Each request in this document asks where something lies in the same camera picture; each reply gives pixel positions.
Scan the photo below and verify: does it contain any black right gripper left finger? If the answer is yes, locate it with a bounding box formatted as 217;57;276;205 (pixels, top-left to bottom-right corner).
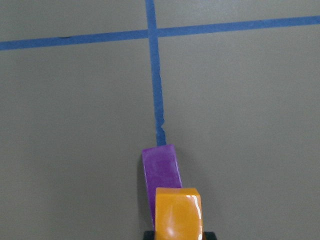
143;230;155;240

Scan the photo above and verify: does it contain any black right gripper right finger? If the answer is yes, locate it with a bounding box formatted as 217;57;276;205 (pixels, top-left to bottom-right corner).
202;231;217;240

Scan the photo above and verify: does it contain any orange trapezoid block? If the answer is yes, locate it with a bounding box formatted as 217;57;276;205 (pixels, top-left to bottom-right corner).
154;187;205;240

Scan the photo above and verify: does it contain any purple trapezoid block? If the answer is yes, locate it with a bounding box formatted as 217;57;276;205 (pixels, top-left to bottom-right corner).
142;144;183;226

